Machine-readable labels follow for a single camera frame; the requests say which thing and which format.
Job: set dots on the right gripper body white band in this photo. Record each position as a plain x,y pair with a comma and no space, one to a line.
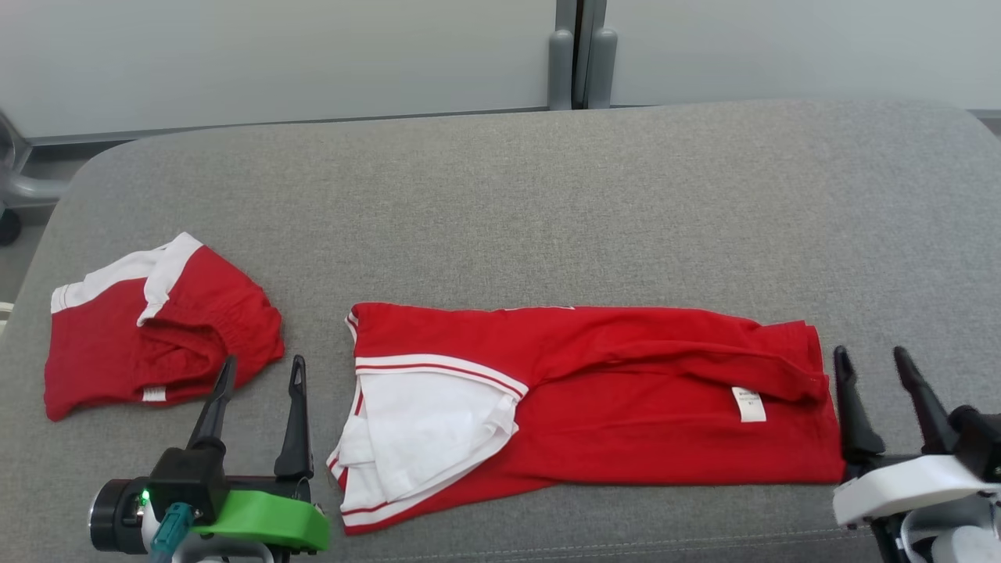
899,485

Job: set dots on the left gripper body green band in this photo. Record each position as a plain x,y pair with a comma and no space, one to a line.
266,520

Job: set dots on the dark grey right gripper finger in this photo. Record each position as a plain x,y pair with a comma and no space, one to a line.
856,422
927,414

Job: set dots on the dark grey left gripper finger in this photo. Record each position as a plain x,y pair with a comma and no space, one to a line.
215,414
295,438

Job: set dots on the red white shorts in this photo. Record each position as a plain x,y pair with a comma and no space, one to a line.
102,352

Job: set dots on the red white jersey shirt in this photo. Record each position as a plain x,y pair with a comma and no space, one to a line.
626,407

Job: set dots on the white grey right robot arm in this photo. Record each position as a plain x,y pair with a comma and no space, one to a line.
962,543

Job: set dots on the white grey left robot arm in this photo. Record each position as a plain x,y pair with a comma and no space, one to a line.
227,551

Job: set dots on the black caster wheel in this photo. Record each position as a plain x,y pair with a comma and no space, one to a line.
8,228

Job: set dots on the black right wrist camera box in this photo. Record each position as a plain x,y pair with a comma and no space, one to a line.
981,442

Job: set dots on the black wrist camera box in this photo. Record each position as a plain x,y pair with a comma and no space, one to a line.
188,485
981,442

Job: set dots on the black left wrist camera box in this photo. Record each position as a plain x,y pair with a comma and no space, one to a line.
188,485

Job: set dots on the grey double partition post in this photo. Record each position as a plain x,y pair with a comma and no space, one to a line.
583,55

